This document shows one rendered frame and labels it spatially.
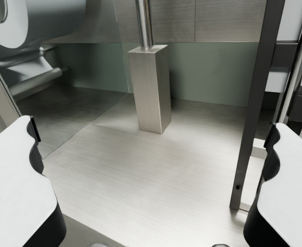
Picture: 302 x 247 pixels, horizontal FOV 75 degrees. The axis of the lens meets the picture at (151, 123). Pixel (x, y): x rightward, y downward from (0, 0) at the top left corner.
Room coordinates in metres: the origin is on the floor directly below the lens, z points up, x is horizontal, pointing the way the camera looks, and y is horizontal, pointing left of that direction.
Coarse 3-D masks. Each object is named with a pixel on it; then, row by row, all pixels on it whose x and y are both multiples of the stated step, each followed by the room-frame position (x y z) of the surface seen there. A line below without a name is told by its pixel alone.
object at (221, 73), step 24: (168, 48) 0.81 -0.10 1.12; (192, 48) 0.76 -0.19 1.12; (216, 48) 0.72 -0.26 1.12; (240, 48) 0.68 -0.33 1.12; (192, 72) 0.76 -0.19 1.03; (216, 72) 0.72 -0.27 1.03; (240, 72) 0.67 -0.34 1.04; (192, 96) 0.76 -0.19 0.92; (216, 96) 0.71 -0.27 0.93; (240, 96) 0.67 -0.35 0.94; (264, 96) 0.63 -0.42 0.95
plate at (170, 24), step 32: (128, 0) 0.89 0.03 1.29; (160, 0) 0.82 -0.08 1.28; (192, 0) 0.76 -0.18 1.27; (224, 0) 0.71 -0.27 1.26; (256, 0) 0.66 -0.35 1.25; (128, 32) 0.90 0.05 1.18; (160, 32) 0.82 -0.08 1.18; (192, 32) 0.76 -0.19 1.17; (224, 32) 0.71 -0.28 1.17; (256, 32) 0.66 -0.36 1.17
